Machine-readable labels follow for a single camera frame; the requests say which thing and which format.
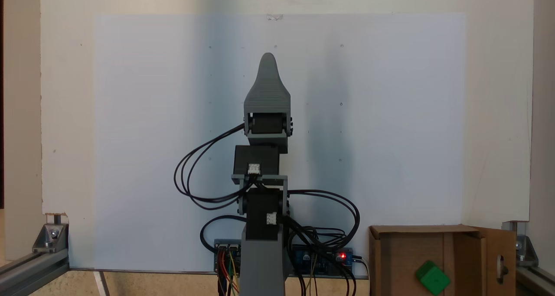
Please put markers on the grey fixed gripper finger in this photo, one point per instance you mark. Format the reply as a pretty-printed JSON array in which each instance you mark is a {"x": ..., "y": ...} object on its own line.
[{"x": 267, "y": 90}]

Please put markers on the green dice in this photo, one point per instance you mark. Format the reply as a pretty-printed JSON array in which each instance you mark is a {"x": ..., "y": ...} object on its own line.
[{"x": 432, "y": 278}]

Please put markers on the clear tape piece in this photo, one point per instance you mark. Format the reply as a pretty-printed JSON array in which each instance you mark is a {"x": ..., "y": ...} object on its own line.
[{"x": 275, "y": 17}]

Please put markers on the motor controller circuit board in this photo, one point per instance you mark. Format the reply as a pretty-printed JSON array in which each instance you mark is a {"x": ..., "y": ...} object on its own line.
[{"x": 217, "y": 262}]

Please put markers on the blue power converter board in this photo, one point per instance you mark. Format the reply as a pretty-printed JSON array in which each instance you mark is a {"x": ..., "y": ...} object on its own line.
[{"x": 347, "y": 266}]

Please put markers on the brown cardboard box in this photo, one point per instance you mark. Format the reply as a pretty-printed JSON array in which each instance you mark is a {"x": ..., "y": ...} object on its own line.
[{"x": 399, "y": 265}]

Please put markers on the grey base plate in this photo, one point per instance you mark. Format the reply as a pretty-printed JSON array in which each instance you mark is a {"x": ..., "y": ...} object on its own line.
[{"x": 329, "y": 277}]

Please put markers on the metal corner bracket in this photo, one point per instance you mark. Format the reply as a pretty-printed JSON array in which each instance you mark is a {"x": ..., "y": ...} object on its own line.
[
  {"x": 522, "y": 246},
  {"x": 52, "y": 237}
]

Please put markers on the aluminium frame post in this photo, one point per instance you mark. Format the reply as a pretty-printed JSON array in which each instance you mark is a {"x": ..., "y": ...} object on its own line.
[
  {"x": 535, "y": 281},
  {"x": 30, "y": 270}
]

